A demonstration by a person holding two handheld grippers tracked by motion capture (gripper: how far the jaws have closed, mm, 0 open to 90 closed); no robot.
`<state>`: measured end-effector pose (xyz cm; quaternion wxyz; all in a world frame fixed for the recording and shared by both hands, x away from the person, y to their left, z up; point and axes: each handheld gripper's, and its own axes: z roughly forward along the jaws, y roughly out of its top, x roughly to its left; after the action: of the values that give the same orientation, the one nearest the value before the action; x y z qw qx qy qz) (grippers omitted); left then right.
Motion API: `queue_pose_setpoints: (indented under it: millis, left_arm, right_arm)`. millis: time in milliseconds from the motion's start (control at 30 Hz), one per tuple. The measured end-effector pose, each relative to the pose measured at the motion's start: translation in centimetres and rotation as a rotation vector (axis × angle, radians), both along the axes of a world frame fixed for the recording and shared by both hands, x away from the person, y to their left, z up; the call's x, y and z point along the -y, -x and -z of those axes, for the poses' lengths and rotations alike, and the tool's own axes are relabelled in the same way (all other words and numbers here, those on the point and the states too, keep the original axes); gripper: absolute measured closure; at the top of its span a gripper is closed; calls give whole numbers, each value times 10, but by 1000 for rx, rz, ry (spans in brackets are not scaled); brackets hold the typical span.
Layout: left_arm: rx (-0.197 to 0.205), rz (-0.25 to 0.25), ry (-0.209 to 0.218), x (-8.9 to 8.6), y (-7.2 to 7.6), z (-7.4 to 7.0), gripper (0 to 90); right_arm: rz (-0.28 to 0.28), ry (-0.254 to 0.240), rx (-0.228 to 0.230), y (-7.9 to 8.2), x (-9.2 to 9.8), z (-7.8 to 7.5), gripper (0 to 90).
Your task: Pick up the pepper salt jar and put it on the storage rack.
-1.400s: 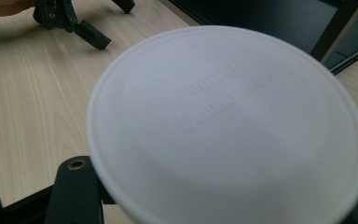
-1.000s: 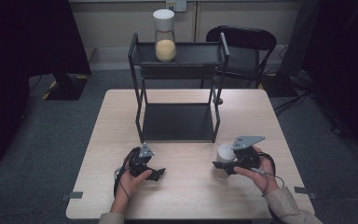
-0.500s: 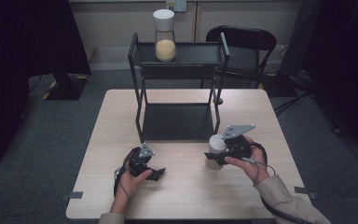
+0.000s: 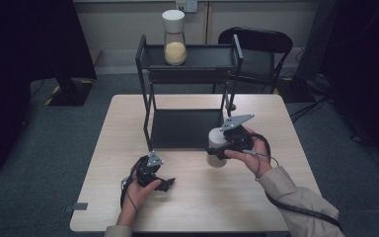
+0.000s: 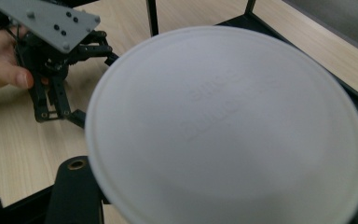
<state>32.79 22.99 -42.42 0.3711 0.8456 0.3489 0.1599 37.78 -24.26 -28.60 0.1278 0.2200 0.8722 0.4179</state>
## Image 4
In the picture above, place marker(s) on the person's right hand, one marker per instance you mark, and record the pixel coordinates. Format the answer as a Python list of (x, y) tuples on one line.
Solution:
[(253, 158)]

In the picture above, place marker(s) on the white wall socket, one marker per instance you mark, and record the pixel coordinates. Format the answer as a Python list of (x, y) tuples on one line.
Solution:
[(190, 4)]

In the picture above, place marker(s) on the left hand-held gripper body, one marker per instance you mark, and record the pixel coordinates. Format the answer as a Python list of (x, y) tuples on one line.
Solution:
[(145, 173)]

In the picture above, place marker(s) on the black two-tier metal rack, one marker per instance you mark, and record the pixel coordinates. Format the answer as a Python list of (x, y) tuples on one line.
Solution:
[(184, 128)]

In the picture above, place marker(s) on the black stand base yellow tape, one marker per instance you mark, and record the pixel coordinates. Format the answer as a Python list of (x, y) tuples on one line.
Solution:
[(70, 94)]

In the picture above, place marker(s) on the grey table edge clamp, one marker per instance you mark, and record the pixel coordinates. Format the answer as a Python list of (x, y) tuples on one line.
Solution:
[(79, 206)]

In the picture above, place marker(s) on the black curtain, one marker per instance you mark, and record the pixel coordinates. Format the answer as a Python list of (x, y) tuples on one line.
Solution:
[(19, 65), (365, 59)]

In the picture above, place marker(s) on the black folding chair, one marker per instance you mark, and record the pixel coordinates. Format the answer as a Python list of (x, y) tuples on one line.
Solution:
[(263, 56)]

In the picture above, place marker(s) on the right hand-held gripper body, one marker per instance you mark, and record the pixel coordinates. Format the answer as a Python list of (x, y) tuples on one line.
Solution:
[(238, 136)]

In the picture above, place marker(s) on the yellow-filled jar with white lid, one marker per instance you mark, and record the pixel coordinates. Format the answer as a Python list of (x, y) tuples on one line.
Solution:
[(175, 42)]

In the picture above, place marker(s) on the beige-filled jar with white lid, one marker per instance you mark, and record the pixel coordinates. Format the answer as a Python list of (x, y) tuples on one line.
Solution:
[(216, 140)]

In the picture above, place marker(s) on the person's left hand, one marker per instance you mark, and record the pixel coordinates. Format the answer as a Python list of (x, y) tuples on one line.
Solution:
[(138, 197)]

